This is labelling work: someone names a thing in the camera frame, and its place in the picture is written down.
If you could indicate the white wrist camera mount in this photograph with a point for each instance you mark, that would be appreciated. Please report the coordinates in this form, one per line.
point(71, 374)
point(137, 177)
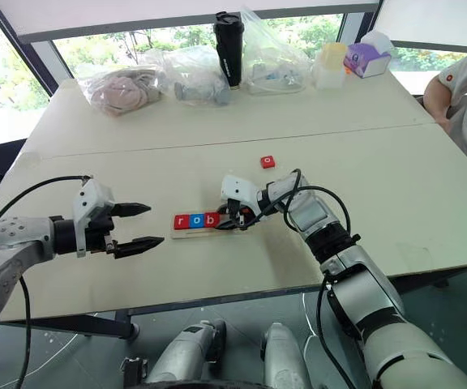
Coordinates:
point(237, 188)
point(89, 198)

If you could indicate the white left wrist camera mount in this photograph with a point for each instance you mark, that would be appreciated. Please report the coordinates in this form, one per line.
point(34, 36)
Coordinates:
point(89, 198)

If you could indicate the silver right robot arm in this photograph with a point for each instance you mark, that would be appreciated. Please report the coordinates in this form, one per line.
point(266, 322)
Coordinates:
point(363, 283)

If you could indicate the dark table frame bar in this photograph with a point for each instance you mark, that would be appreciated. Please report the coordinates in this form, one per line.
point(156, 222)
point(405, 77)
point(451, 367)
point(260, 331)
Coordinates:
point(75, 324)

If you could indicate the silver right robot leg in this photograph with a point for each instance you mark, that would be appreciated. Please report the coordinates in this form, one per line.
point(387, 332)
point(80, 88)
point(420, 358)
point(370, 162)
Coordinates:
point(282, 356)

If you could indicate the red letter r block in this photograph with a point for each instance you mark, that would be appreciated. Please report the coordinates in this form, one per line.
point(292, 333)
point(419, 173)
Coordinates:
point(181, 221)

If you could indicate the red letter b block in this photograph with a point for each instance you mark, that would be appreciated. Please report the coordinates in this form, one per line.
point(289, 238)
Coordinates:
point(211, 219)

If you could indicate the grey toy in plastic bag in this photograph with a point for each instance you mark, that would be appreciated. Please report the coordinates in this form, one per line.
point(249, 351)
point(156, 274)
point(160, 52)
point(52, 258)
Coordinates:
point(201, 81)

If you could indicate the clear plastic bag with items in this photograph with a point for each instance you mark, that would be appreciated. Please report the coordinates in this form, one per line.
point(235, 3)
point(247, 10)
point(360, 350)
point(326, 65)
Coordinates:
point(274, 61)

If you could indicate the silver robot leg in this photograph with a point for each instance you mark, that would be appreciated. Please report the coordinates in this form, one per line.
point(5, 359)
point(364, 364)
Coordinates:
point(185, 352)
point(282, 356)

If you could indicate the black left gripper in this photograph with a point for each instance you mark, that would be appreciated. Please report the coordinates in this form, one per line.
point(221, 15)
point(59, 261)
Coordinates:
point(97, 233)

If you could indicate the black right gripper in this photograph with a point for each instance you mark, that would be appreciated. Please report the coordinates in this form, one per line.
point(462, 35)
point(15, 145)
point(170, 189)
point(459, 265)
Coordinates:
point(241, 216)

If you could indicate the person's bare forearm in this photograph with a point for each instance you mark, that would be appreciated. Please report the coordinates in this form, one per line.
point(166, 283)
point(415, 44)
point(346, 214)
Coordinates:
point(436, 97)

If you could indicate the silver left robot leg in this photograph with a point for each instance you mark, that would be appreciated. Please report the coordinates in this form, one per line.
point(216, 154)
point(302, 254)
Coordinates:
point(185, 352)

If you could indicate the pink plush in plastic bag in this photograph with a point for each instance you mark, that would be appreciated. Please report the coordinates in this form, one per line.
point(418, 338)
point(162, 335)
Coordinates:
point(120, 91)

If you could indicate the black travel tumbler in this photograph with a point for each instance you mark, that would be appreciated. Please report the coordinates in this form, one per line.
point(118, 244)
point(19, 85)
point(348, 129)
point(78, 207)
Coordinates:
point(230, 48)

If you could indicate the purple tissue box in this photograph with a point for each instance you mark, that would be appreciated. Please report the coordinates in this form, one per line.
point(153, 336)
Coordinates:
point(367, 58)

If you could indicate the red letter o block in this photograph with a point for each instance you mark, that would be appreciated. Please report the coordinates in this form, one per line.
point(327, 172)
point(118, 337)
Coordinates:
point(268, 161)

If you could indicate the white roller blind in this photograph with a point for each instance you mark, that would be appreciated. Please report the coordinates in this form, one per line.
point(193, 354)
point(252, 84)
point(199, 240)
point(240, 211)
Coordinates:
point(193, 16)

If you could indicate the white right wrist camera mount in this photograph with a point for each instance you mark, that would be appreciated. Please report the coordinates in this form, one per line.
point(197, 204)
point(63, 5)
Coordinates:
point(237, 188)

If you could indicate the wooden letter tray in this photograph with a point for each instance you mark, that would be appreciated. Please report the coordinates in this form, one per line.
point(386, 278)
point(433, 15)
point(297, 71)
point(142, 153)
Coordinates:
point(195, 233)

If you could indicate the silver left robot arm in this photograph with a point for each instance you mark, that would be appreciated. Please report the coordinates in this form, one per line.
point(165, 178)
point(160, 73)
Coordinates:
point(10, 243)

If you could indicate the translucent container with yellow lid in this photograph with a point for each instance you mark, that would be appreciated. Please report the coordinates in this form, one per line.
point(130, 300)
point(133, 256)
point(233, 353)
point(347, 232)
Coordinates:
point(330, 67)

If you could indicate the dark window frame post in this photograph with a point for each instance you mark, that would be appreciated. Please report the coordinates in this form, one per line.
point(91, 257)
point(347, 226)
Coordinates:
point(26, 44)

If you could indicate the blue letter o block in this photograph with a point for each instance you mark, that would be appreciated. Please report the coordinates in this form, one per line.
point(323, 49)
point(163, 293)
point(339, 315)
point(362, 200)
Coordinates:
point(196, 220)

